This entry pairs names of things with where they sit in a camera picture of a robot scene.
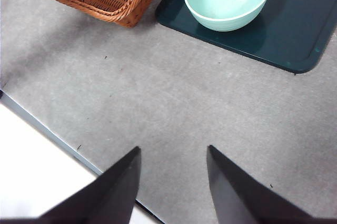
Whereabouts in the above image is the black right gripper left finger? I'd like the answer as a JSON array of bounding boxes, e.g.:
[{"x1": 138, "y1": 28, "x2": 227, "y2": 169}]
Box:
[{"x1": 36, "y1": 146, "x2": 142, "y2": 224}]

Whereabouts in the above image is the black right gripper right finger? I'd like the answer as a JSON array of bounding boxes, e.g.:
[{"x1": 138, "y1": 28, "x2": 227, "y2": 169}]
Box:
[{"x1": 206, "y1": 144, "x2": 312, "y2": 224}]

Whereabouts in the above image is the dark green rectangular tray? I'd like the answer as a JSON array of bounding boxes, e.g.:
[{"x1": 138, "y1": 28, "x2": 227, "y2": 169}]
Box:
[{"x1": 155, "y1": 0, "x2": 337, "y2": 75}]

